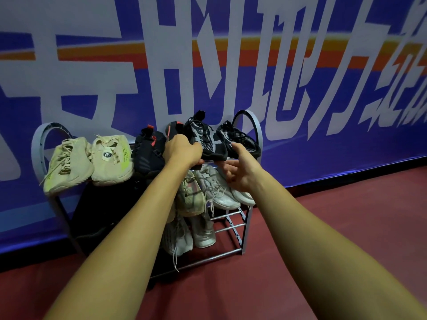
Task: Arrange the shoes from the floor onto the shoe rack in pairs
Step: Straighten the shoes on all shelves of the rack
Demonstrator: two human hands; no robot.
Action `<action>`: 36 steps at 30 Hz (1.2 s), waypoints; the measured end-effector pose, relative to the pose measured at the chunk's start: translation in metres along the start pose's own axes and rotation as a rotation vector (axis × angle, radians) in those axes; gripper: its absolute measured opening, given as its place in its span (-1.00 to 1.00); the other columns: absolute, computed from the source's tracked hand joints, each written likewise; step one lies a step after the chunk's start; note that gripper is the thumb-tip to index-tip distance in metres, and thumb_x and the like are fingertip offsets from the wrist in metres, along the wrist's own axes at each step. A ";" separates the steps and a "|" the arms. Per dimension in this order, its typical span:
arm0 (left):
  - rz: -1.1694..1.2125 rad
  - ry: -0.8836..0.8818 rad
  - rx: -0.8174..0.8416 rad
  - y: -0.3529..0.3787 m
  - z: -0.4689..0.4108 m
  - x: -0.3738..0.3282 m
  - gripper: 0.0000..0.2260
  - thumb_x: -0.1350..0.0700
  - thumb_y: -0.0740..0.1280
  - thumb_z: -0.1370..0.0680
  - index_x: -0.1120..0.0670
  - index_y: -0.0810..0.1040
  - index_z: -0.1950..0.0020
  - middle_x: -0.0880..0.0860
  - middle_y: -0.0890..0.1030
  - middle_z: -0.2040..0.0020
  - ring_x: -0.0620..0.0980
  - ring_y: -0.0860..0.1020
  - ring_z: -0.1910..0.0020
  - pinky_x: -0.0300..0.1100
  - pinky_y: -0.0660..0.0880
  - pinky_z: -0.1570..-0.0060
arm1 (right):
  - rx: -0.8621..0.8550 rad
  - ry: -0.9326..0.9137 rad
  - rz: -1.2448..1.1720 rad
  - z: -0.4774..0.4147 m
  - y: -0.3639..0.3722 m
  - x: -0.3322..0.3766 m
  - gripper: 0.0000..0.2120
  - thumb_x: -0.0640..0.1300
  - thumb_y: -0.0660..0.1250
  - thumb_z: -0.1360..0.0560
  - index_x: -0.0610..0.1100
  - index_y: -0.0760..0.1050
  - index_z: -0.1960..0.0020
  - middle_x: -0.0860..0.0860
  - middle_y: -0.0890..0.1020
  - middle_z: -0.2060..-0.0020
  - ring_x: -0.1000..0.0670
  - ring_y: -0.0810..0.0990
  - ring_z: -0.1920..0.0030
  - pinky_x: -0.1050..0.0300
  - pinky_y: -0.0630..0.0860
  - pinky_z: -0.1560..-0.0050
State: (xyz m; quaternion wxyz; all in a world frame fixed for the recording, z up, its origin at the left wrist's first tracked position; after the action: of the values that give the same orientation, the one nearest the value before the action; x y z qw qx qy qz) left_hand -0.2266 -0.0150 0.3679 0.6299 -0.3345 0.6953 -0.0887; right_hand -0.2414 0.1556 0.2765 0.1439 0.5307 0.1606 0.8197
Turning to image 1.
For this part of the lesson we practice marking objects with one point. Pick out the person's right hand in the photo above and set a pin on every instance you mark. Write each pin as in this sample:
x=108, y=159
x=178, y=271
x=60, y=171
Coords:
x=243, y=173

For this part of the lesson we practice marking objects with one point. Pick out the person's left hand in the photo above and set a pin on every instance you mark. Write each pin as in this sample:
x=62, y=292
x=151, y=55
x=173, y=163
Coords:
x=181, y=151

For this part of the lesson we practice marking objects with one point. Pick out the grey white sneaker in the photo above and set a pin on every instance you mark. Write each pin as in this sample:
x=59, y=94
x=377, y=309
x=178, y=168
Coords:
x=217, y=193
x=243, y=198

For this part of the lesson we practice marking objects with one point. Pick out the plain black shoe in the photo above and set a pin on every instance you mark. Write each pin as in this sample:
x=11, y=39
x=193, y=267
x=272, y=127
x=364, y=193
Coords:
x=243, y=143

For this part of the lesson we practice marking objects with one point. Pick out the beige sneaker green stripe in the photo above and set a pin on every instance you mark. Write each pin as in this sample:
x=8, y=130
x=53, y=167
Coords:
x=111, y=159

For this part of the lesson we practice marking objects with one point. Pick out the white knit sneaker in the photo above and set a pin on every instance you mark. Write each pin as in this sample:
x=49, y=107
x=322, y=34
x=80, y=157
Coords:
x=203, y=233
x=178, y=236

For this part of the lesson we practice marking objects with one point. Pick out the black shoe orange marks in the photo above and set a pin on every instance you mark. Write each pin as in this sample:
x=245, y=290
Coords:
x=90, y=216

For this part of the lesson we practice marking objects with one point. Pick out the beige knit sneaker plain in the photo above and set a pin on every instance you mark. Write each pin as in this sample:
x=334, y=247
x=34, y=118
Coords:
x=68, y=166

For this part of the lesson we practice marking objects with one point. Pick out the grey metal shoe rack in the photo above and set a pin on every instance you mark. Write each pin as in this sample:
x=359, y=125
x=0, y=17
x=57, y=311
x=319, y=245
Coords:
x=36, y=149

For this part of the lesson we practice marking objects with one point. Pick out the person's right forearm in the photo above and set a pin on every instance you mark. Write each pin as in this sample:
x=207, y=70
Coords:
x=333, y=256

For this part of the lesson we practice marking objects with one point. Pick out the person's left forearm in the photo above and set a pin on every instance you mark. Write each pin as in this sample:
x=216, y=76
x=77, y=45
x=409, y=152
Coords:
x=116, y=256

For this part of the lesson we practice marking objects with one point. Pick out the blue printed wall banner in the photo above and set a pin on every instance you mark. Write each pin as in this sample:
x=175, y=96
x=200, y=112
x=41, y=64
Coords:
x=333, y=136

